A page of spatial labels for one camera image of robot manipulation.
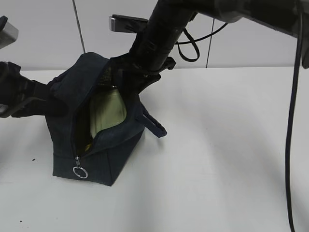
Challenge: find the green lidded glass container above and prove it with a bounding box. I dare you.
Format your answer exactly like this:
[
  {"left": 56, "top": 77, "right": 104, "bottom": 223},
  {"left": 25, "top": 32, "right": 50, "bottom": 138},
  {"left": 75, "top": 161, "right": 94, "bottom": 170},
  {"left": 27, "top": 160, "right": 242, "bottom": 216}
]
[{"left": 80, "top": 87, "right": 127, "bottom": 151}]

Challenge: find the navy insulated lunch bag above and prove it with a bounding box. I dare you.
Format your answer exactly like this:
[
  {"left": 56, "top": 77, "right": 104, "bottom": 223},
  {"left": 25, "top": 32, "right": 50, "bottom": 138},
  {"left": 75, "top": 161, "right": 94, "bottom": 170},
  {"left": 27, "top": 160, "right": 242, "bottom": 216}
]
[{"left": 46, "top": 52, "right": 167, "bottom": 186}]

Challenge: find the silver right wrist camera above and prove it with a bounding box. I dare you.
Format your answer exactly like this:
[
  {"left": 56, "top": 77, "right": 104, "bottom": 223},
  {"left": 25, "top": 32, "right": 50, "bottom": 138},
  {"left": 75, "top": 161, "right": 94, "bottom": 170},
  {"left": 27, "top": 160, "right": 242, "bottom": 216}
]
[{"left": 109, "top": 14, "right": 148, "bottom": 33}]

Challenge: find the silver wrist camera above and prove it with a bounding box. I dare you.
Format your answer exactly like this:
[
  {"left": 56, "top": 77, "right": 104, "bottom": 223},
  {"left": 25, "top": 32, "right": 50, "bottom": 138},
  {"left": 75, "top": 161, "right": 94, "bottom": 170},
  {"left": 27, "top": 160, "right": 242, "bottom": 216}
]
[
  {"left": 109, "top": 14, "right": 148, "bottom": 33},
  {"left": 0, "top": 15, "right": 19, "bottom": 49}
]

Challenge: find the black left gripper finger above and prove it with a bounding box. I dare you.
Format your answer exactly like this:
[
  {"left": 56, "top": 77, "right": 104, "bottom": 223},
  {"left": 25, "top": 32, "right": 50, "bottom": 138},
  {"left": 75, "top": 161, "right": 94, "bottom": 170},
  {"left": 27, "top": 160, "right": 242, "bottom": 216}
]
[{"left": 47, "top": 97, "right": 69, "bottom": 116}]

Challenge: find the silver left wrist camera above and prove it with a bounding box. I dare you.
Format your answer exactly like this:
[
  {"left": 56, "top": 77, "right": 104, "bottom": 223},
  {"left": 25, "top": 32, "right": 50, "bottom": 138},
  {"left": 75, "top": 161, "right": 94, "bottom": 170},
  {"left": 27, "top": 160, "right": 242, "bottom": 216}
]
[{"left": 0, "top": 15, "right": 19, "bottom": 49}]

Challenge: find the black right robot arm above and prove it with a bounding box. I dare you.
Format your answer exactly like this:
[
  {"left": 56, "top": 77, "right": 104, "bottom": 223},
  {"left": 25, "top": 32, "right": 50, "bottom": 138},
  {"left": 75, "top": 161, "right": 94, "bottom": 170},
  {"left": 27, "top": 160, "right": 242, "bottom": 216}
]
[{"left": 109, "top": 0, "right": 309, "bottom": 92}]

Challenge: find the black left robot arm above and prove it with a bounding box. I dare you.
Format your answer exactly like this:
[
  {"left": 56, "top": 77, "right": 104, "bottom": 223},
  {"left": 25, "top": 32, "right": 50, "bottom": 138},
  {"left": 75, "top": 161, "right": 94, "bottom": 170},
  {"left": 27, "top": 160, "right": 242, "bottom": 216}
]
[{"left": 0, "top": 62, "right": 68, "bottom": 118}]

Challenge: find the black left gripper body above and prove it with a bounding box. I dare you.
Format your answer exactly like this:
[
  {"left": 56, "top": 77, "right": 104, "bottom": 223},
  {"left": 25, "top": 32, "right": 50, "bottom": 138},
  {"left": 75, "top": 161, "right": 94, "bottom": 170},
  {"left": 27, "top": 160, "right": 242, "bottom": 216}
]
[{"left": 9, "top": 80, "right": 50, "bottom": 118}]

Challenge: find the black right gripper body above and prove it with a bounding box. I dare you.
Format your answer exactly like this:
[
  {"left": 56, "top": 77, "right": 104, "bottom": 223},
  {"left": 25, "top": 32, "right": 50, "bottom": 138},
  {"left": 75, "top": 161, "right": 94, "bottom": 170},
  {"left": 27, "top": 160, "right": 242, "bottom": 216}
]
[{"left": 110, "top": 53, "right": 176, "bottom": 93}]

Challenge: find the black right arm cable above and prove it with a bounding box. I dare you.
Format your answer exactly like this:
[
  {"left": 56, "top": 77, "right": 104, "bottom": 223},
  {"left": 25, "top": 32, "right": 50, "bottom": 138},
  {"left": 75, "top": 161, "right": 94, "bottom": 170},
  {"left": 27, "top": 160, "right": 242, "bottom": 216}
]
[{"left": 175, "top": 4, "right": 304, "bottom": 232}]

